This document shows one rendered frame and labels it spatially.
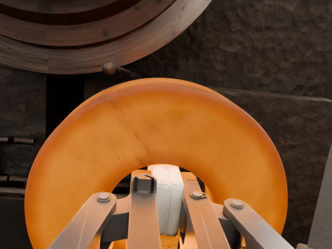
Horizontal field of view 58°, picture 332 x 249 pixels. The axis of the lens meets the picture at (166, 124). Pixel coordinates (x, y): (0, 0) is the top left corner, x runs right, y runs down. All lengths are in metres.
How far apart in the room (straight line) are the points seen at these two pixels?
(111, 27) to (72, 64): 0.07
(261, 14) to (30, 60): 0.40
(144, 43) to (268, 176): 0.27
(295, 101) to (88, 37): 0.37
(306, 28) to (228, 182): 0.49
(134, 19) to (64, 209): 0.26
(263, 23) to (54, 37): 0.37
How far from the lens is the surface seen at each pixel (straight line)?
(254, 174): 0.18
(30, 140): 0.54
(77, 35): 0.39
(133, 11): 0.39
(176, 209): 0.16
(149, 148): 0.16
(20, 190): 0.48
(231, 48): 0.58
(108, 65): 0.31
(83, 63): 0.41
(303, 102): 0.58
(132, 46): 0.40
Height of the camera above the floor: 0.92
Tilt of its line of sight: 13 degrees down
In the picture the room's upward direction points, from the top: 6 degrees clockwise
